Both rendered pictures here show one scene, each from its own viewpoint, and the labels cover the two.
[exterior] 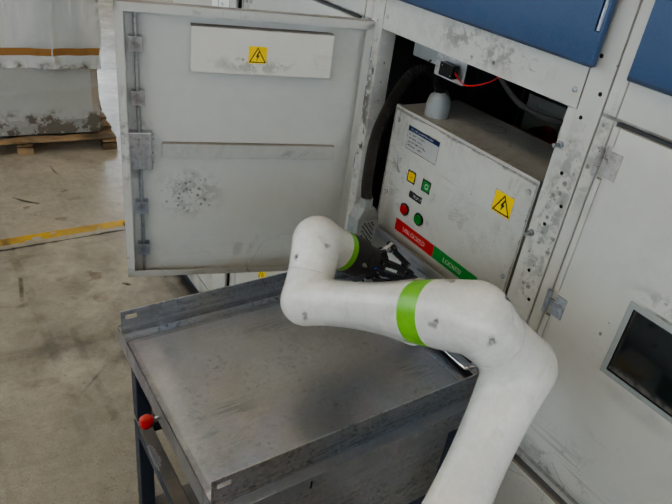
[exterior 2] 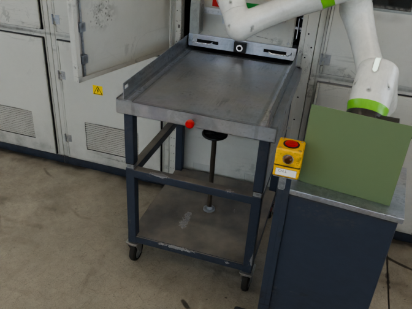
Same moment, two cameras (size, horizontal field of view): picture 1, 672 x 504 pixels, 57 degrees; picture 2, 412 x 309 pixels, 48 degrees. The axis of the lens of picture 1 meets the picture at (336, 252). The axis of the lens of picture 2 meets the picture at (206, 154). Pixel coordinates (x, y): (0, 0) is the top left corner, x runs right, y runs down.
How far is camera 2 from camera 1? 1.27 m
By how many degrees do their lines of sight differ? 32
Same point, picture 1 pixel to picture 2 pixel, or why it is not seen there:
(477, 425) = (363, 29)
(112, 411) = (35, 225)
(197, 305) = (145, 75)
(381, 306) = not seen: outside the picture
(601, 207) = not seen: outside the picture
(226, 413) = (222, 104)
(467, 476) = (373, 48)
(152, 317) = (132, 86)
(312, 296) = (255, 15)
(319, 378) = (236, 82)
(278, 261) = (145, 53)
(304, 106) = not seen: outside the picture
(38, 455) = (15, 267)
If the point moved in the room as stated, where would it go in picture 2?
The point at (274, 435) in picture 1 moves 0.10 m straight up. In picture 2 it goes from (252, 102) to (254, 78)
